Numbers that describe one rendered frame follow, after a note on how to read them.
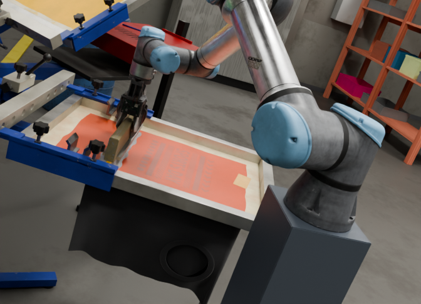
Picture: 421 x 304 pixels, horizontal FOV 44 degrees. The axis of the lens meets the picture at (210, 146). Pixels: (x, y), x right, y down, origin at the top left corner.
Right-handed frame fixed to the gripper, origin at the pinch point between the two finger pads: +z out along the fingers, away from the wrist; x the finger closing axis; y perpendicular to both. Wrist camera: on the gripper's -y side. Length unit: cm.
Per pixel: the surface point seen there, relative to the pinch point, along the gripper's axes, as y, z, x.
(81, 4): -70, -24, -43
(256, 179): -9.9, 5.4, 47.3
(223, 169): -9.1, 5.4, 35.0
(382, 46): -628, -16, 246
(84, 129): -4.2, 5.3, -14.2
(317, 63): -738, 51, 185
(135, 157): 4.7, 5.4, 5.5
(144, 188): 29.0, 3.2, 13.0
